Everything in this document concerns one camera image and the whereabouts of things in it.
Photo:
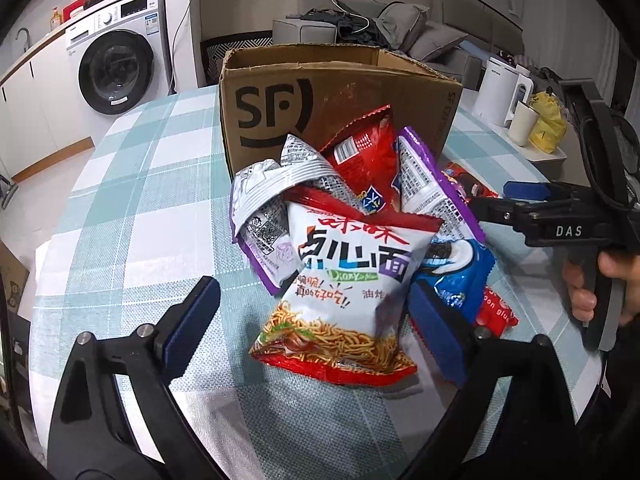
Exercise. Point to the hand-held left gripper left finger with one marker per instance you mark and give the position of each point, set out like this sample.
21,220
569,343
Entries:
195,320

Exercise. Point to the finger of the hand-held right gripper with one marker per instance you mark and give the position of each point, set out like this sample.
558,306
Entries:
525,190
495,208

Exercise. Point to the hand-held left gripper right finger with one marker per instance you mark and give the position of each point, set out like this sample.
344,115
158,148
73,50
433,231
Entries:
440,330

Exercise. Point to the red chocolate cookie pack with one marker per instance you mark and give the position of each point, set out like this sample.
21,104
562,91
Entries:
467,182

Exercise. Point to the small red snack packet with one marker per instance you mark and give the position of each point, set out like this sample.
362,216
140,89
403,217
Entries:
495,315

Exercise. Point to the blue cookie packet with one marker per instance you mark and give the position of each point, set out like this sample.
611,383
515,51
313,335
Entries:
465,270

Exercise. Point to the purple edged snack packet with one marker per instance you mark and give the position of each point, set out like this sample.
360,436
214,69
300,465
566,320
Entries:
425,180

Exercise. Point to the white noodle snack packet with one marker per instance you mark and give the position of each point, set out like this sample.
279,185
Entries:
340,280

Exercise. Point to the purple silver snack packet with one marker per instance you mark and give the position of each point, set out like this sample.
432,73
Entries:
265,210

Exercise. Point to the red chip packet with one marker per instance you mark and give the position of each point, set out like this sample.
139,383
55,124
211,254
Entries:
365,150

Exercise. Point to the brown cardboard box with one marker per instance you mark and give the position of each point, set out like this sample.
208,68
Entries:
350,90

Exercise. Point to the person's right hand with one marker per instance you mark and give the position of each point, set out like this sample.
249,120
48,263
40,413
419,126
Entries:
580,290

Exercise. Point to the grey side table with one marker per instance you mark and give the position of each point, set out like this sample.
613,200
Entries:
550,160

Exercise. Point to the cream cup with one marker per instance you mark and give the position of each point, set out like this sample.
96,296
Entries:
522,125

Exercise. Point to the yellow plastic bag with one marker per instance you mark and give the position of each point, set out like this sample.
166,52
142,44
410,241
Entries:
547,125

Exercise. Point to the white electric kettle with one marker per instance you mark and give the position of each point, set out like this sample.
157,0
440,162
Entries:
495,92

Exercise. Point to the teal checkered tablecloth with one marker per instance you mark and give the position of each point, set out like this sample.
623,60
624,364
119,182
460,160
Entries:
150,185

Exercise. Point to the grey pillow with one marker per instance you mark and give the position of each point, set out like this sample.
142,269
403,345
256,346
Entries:
435,40
400,17

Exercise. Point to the grey sofa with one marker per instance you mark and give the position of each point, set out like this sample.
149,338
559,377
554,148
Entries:
465,20

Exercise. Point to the small cardboard box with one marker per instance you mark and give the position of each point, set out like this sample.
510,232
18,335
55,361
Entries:
12,270

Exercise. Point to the dark clothes pile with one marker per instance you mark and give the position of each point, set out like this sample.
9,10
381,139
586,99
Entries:
345,22

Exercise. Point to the white washing machine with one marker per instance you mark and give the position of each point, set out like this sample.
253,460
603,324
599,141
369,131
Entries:
117,75

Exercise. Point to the white counter cabinets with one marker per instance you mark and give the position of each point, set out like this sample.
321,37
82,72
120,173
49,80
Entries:
45,105

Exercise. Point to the black white patterned basket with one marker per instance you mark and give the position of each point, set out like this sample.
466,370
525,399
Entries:
220,52

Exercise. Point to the metal faucet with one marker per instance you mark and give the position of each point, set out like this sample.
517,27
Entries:
27,42

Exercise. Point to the yellow bottle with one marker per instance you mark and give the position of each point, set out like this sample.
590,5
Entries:
55,20

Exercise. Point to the red box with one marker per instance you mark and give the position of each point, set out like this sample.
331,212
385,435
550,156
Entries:
75,10

